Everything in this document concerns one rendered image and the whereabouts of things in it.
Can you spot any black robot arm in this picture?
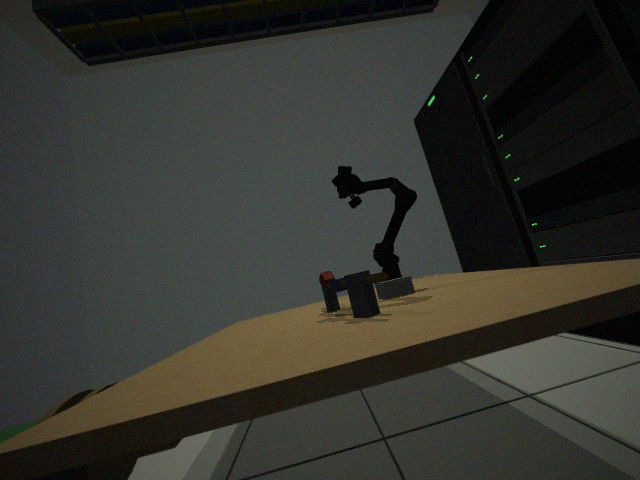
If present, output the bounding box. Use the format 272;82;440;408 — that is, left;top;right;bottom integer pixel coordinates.
337;166;417;281

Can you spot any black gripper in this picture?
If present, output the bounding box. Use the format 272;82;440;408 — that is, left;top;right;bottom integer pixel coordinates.
332;175;362;208

